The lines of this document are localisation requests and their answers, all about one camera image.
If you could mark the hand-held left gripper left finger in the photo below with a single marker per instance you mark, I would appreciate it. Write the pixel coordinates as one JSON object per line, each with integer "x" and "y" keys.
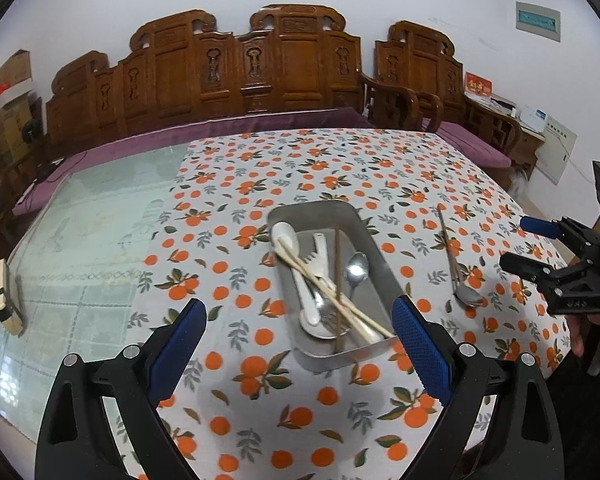
{"x": 180, "y": 345}

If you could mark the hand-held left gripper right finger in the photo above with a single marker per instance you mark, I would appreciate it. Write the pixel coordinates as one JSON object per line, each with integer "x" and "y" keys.
{"x": 422, "y": 345}

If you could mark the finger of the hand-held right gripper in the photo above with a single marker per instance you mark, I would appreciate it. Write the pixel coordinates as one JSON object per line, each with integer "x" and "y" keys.
{"x": 540, "y": 225}
{"x": 525, "y": 265}

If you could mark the metal tray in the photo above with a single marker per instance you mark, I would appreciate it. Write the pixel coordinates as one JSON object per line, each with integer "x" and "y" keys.
{"x": 380, "y": 280}

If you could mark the light wooden chopstick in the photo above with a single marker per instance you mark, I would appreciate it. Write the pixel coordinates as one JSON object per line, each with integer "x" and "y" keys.
{"x": 351, "y": 308}
{"x": 300, "y": 268}

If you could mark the metal spoon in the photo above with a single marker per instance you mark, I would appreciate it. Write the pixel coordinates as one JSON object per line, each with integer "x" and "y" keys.
{"x": 357, "y": 266}
{"x": 469, "y": 296}

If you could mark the brown chopstick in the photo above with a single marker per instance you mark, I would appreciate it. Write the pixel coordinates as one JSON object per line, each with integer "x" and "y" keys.
{"x": 338, "y": 260}
{"x": 447, "y": 245}

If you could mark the white plastic fork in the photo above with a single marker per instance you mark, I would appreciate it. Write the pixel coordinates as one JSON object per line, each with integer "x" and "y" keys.
{"x": 322, "y": 260}

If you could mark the large white spoon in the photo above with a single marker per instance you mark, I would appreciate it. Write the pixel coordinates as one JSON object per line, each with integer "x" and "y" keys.
{"x": 285, "y": 234}

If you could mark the person's right hand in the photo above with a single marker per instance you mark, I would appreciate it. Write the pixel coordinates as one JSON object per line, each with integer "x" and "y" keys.
{"x": 576, "y": 335}

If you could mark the wooden side table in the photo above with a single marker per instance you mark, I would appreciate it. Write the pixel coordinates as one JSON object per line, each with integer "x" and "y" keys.
{"x": 527, "y": 142}

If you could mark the orange print tablecloth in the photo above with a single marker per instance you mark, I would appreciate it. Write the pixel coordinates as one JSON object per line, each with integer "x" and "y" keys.
{"x": 260, "y": 410}

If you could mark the short purple seat cushion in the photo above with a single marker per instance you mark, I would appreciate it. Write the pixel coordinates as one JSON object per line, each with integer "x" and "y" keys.
{"x": 470, "y": 142}

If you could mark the white papers stack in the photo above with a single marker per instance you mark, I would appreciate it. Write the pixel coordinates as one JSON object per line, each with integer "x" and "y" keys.
{"x": 530, "y": 112}

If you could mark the red box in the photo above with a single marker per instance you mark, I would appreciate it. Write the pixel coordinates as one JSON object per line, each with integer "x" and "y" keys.
{"x": 477, "y": 85}

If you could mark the wooden backed eraser block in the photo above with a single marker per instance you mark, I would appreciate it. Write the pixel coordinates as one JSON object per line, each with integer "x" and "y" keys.
{"x": 7, "y": 300}

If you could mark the carved wooden armchair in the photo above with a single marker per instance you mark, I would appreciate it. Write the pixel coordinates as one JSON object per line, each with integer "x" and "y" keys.
{"x": 420, "y": 60}

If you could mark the long purple seat cushion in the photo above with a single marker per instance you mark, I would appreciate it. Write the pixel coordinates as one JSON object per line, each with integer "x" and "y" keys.
{"x": 280, "y": 120}

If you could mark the long carved wooden bench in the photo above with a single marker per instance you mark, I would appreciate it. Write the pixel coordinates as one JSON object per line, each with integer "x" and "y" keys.
{"x": 300, "y": 60}

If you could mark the cardboard box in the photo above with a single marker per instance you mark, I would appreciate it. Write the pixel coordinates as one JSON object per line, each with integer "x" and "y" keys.
{"x": 10, "y": 74}

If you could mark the white wall panel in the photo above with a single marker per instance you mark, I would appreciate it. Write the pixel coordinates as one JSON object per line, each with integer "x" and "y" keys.
{"x": 560, "y": 147}

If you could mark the green wall electrical panel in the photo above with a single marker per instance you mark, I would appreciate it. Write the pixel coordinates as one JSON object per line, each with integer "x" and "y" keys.
{"x": 537, "y": 21}

